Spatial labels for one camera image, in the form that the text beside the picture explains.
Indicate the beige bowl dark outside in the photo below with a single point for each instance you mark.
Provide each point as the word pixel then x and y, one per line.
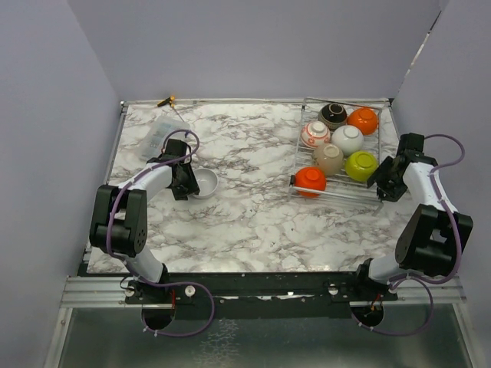
pixel 333 115

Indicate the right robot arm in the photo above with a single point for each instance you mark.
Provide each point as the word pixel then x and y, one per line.
pixel 431 245

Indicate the white shallow bowl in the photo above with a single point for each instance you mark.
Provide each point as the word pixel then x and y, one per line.
pixel 207 182

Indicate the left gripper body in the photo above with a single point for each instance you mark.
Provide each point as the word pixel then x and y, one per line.
pixel 181 188

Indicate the lime green bowl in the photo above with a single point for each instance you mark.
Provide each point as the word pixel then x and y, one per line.
pixel 360 165

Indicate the white bowl grey outside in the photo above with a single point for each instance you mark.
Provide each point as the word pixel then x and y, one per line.
pixel 349 139

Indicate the white wire dish rack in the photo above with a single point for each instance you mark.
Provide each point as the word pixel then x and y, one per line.
pixel 340 189

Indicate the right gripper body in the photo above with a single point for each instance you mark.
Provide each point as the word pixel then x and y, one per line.
pixel 393 187

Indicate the white orange striped bowl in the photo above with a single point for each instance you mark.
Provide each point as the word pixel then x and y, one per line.
pixel 328 158

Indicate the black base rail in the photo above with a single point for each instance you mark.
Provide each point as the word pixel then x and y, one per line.
pixel 255 295

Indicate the yellow black T-handle key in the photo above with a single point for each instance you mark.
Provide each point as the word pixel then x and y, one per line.
pixel 170 102

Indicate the orange floral pattern bowl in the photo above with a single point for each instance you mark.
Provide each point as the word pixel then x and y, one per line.
pixel 314 134

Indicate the clear plastic parts box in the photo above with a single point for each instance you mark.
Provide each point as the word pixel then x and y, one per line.
pixel 160 129

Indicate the aluminium frame rail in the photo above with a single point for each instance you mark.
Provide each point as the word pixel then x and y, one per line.
pixel 93 292

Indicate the white bowl orange outside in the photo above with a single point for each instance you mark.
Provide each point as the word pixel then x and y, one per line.
pixel 365 119

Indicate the red orange glossy bowl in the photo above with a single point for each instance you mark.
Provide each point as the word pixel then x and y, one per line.
pixel 311 177

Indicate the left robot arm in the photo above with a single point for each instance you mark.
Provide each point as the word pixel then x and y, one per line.
pixel 119 220

